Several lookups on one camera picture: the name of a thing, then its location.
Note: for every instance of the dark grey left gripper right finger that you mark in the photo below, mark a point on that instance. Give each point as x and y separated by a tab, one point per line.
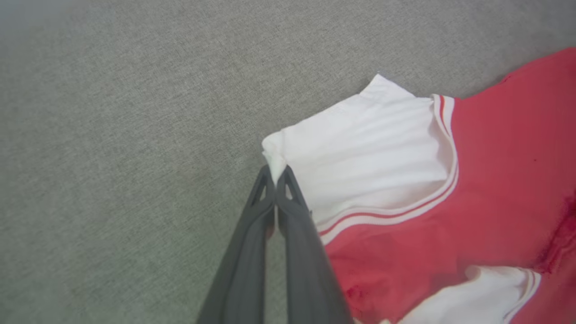
306	270

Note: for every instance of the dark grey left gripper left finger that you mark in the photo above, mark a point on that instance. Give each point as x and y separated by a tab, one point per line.
245	265

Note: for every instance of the red white basketball jersey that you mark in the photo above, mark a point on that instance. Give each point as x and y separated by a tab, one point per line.
450	202

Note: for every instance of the grey fabric sofa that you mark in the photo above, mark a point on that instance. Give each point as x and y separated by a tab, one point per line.
135	135

